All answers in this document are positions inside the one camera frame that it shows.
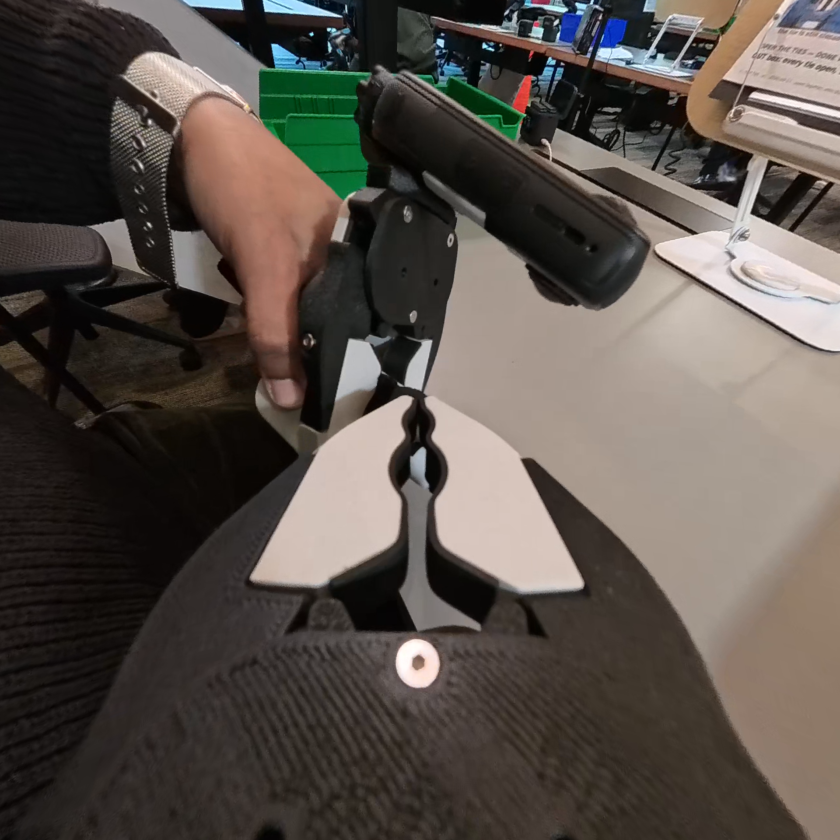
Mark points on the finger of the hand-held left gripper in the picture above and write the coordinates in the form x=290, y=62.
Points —
x=418, y=364
x=354, y=380

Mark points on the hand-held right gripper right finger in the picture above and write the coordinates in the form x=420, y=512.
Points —
x=505, y=525

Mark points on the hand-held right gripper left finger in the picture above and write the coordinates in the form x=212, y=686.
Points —
x=328, y=525

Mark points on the person's left forearm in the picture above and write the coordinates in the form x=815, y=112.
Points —
x=59, y=98

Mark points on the person's left hand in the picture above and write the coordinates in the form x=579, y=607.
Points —
x=262, y=216

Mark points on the small black device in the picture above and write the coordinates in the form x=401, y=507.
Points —
x=539, y=121

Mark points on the green plastic bin stack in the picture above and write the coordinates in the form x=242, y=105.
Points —
x=315, y=98

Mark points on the orange traffic cone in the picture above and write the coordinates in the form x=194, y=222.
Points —
x=523, y=95

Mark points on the blue box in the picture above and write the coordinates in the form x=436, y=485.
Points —
x=613, y=33

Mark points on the long wooden desk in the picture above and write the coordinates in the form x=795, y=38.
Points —
x=656, y=75

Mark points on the black office chair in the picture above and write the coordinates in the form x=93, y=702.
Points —
x=46, y=253

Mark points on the wooden clipboard stand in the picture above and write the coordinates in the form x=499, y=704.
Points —
x=709, y=98

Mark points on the printed paper sheet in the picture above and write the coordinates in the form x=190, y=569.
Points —
x=787, y=59

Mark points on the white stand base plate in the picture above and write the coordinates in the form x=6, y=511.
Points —
x=695, y=262

